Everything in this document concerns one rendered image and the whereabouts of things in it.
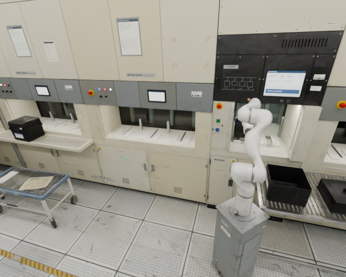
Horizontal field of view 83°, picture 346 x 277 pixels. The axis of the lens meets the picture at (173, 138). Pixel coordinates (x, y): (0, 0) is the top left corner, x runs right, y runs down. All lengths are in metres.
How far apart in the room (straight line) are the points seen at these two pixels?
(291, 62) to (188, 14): 0.92
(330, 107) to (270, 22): 0.85
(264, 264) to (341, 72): 1.79
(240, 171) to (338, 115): 1.07
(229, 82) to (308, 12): 0.70
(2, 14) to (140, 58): 1.63
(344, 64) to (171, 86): 1.37
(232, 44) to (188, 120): 1.10
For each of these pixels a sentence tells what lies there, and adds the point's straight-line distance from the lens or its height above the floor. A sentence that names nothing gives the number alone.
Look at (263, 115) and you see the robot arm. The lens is 1.44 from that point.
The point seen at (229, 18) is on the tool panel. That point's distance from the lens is 1.86.
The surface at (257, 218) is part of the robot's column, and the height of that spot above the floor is 0.76.
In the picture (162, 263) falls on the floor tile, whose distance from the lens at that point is 2.26.
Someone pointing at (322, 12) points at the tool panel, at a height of 2.07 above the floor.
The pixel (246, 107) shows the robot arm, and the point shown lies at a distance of 1.47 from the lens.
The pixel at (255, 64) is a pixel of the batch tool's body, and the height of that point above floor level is 1.73.
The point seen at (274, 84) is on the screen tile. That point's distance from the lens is 1.92.
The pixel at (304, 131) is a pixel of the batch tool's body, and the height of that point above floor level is 1.18.
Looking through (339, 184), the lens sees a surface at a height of 0.86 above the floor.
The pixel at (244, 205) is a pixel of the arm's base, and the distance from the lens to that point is 1.55.
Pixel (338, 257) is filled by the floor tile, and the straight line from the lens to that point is 2.74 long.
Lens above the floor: 1.95
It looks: 27 degrees down
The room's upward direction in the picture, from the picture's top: 2 degrees counter-clockwise
